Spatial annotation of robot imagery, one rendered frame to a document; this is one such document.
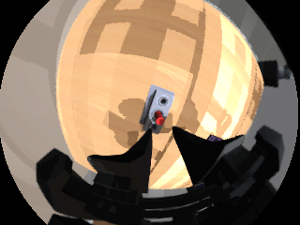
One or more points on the dark red peg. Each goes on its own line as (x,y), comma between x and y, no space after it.
(160,121)

